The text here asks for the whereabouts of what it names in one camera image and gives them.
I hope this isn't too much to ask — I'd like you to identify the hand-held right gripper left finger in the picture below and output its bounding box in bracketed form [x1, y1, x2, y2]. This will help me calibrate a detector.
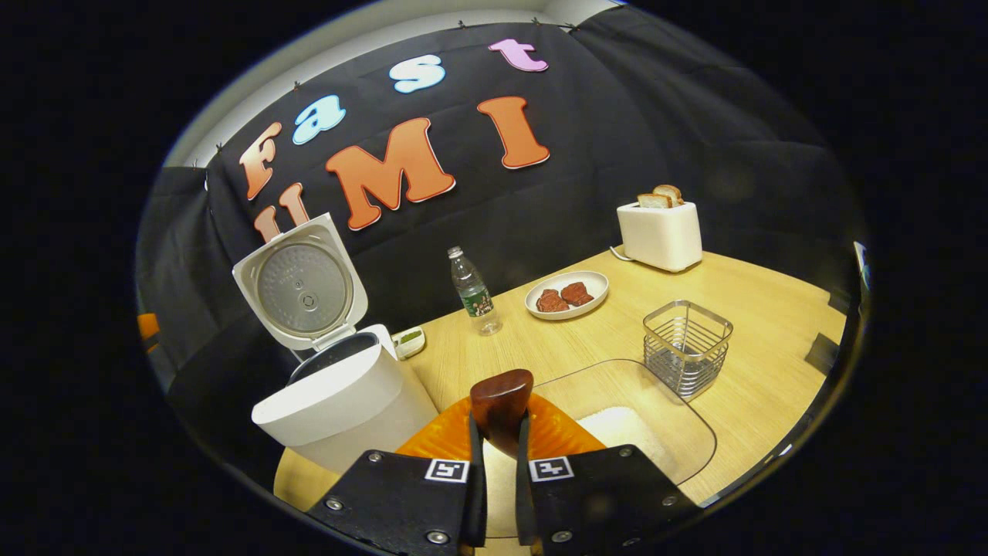
[305, 394, 489, 556]

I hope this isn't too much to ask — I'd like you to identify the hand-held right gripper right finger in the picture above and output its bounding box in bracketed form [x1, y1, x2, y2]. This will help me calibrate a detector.
[516, 392, 703, 556]

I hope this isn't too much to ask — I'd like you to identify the white rice cooker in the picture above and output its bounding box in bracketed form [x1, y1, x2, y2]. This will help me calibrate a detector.
[232, 212, 439, 473]

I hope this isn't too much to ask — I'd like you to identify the brown wooden spoon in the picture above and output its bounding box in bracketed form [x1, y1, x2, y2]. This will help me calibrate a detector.
[470, 369, 535, 458]

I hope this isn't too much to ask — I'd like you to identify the metal wire chopstick holder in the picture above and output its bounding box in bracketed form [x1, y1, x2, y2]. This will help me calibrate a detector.
[642, 300, 734, 399]

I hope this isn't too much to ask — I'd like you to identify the clear glass tray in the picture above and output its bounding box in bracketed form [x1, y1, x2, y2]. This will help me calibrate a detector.
[482, 358, 719, 539]

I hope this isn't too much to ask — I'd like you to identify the white divided condiment dish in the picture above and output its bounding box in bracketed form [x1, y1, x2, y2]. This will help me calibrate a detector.
[392, 327, 427, 361]

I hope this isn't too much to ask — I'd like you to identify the white round plate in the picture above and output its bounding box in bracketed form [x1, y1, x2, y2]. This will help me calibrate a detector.
[525, 270, 610, 321]

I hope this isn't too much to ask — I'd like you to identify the clear plastic water bottle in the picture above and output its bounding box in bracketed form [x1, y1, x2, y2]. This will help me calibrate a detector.
[448, 246, 503, 336]

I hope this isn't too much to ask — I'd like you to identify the small black block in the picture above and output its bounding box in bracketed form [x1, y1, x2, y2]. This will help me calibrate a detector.
[804, 334, 842, 375]

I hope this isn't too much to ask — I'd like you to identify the white toaster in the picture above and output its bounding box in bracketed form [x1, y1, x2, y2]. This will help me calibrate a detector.
[616, 199, 703, 273]

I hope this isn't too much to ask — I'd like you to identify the black backdrop cloth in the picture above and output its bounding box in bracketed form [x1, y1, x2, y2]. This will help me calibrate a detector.
[135, 6, 869, 464]

